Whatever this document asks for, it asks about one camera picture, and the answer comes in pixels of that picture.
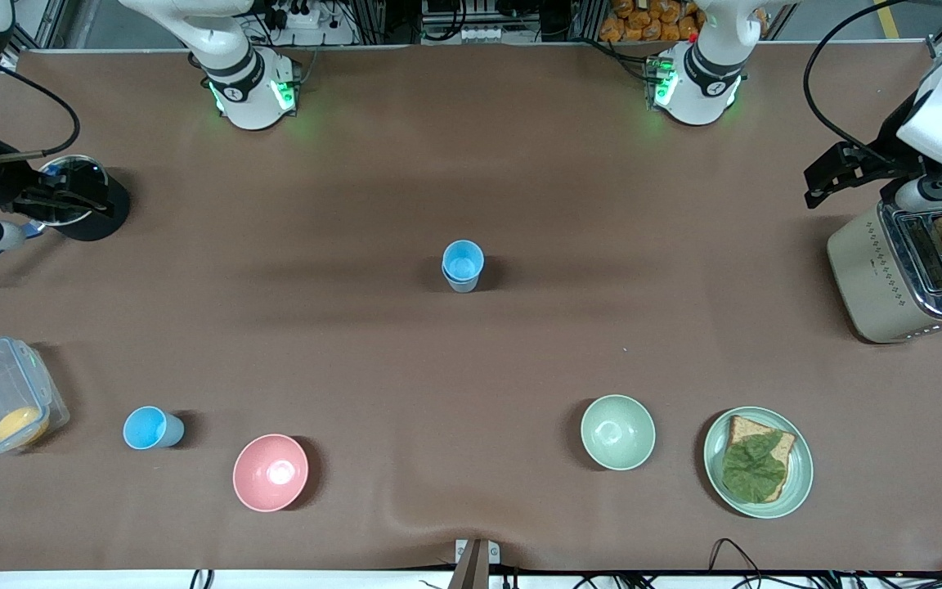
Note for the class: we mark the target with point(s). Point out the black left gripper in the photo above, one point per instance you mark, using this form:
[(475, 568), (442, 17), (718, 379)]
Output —
[(882, 163)]

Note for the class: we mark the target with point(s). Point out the bright blue plastic cup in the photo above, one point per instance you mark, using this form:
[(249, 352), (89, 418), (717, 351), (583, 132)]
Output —
[(463, 262), (148, 429)]

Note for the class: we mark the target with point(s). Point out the grey-blue plastic cup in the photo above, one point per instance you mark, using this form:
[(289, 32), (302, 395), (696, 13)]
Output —
[(461, 287)]

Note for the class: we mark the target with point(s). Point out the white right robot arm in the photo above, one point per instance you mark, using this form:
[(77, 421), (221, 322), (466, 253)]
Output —
[(230, 49)]

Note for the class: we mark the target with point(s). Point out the beige metal toaster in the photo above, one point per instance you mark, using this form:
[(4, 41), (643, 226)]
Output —
[(863, 278)]

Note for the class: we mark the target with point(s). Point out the orange round food piece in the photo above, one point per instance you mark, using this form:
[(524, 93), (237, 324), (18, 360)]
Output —
[(20, 425)]

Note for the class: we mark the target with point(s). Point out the brown bread slice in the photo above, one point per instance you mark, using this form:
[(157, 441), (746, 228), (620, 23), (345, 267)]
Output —
[(780, 446)]

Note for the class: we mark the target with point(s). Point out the pale green plate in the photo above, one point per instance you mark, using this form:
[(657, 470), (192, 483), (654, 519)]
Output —
[(800, 474)]

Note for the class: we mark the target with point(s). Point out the green lettuce leaf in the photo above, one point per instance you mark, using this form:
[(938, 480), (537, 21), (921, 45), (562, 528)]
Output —
[(751, 468)]

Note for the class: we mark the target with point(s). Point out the white power strip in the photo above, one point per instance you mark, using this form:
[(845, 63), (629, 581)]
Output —
[(301, 16)]

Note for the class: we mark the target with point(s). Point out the pale green bowl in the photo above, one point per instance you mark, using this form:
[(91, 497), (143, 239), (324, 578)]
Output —
[(617, 432)]

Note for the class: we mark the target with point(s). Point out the pink bowl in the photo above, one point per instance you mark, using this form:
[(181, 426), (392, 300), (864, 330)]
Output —
[(269, 473)]

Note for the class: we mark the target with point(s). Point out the white multi-socket strip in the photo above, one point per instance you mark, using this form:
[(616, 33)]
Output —
[(486, 34)]

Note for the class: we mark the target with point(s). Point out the grey metal table bracket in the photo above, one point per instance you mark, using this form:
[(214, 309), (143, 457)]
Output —
[(476, 560)]

